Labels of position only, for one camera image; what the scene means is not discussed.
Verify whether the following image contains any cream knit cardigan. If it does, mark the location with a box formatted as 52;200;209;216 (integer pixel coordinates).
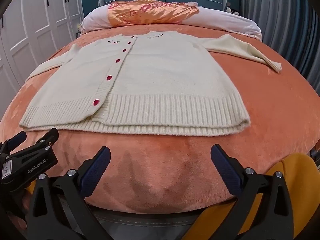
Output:
20;31;281;137

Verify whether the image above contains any mustard yellow bed sheet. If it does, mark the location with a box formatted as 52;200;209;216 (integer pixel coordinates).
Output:
182;152;320;240

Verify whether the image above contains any orange plush bed blanket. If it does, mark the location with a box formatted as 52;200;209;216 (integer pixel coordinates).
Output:
1;25;319;213

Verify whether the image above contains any white panelled wardrobe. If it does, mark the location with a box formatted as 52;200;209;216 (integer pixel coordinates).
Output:
1;0;84;115

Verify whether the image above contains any orange floral satin pillow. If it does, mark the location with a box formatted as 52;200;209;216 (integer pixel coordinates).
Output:
107;0;199;27

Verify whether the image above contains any grey pleated curtain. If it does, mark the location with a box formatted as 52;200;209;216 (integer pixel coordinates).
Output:
240;0;319;92

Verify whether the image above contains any white pink pillow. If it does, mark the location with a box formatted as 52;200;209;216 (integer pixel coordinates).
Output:
80;2;263;41

